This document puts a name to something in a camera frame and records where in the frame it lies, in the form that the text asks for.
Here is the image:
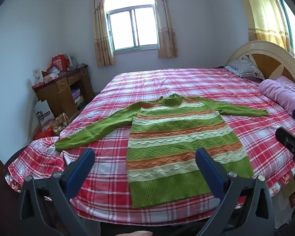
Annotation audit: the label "stacked boxes under desk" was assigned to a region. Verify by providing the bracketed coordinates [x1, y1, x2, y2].
[71, 88, 84, 107]

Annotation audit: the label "brown wooden desk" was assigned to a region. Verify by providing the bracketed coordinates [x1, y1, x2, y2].
[31, 65, 95, 119]

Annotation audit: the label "sliding window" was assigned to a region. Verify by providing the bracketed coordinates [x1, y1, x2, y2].
[104, 0, 161, 53]

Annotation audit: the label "striped pillow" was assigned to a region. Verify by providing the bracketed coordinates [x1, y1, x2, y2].
[225, 55, 265, 80]

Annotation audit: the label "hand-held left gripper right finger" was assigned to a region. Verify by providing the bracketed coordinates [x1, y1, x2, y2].
[195, 148, 276, 236]

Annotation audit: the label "person's left hand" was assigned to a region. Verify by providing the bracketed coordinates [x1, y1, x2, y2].
[108, 230, 153, 236]

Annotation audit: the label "white gift bag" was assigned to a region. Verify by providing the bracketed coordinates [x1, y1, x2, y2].
[33, 68, 44, 84]

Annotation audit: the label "bed with red plaid sheet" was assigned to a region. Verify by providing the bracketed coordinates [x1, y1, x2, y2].
[5, 67, 295, 227]

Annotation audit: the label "green striped knit sweater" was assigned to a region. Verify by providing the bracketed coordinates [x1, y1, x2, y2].
[54, 93, 269, 208]

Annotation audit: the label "cream wooden headboard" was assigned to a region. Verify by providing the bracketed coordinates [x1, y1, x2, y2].
[225, 41, 295, 87]

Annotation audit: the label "yellow curtain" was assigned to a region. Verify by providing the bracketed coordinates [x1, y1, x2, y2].
[236, 0, 295, 54]

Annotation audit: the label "beige floral curtain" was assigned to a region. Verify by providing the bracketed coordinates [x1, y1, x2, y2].
[92, 0, 115, 67]
[152, 0, 179, 59]

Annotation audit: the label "white bag with black print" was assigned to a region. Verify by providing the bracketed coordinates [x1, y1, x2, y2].
[34, 100, 55, 129]

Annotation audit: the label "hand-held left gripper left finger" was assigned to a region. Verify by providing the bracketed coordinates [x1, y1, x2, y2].
[19, 147, 96, 236]

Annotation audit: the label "pink blanket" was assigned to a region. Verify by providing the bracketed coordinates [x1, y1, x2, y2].
[258, 76, 295, 116]

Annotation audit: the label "red plastic bag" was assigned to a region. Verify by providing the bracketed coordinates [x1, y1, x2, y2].
[33, 126, 55, 141]

